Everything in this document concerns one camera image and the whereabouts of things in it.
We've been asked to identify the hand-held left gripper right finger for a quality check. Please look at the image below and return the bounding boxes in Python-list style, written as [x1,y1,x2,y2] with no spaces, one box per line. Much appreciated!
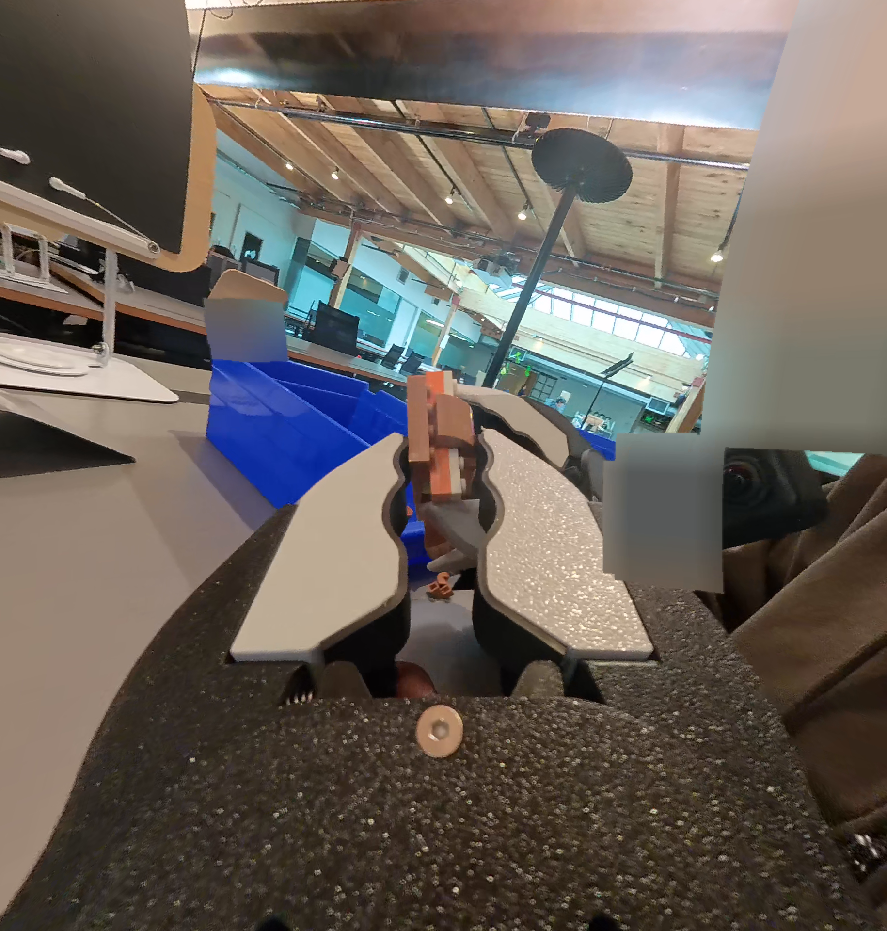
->
[473,428,655,664]

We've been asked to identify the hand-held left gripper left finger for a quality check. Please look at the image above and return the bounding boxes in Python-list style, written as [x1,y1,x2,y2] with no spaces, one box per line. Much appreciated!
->
[229,433,415,666]

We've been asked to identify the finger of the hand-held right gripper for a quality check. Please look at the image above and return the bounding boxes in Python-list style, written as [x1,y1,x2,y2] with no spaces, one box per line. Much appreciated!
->
[420,502,488,564]
[454,385,586,475]

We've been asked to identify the brown lego assembly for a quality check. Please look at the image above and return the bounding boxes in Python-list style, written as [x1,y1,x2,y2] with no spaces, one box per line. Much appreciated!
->
[406,369,482,560]

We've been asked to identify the blue plastic bin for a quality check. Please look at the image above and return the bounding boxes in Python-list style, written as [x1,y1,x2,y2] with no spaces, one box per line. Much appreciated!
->
[206,358,433,568]

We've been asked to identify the lego instruction booklet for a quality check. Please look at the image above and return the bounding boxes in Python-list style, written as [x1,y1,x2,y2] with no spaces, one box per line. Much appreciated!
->
[0,382,137,482]

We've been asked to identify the person's brown jacket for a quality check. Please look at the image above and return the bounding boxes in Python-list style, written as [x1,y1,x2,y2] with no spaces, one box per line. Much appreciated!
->
[694,454,887,884]

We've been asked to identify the black office chair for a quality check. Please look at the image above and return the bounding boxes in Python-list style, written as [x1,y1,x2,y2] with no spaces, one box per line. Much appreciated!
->
[305,302,361,357]

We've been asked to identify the wooden chair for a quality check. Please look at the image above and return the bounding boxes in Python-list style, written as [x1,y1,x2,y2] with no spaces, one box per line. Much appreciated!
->
[218,269,288,303]

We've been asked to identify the grey desk wooden edge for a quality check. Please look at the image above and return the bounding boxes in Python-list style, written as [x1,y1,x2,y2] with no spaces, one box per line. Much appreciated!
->
[0,258,212,336]

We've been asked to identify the white lamp stand base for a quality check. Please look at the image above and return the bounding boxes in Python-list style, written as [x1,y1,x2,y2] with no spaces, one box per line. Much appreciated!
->
[0,145,180,404]

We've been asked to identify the dark glossy overhead panel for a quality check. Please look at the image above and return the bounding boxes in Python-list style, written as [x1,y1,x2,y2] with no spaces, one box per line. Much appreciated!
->
[192,0,801,132]

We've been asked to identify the white stand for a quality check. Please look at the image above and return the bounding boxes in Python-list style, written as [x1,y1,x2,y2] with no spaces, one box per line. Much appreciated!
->
[0,222,70,292]

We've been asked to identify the wood framed black panel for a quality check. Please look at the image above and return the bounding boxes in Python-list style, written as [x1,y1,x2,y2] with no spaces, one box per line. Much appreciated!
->
[0,0,219,273]

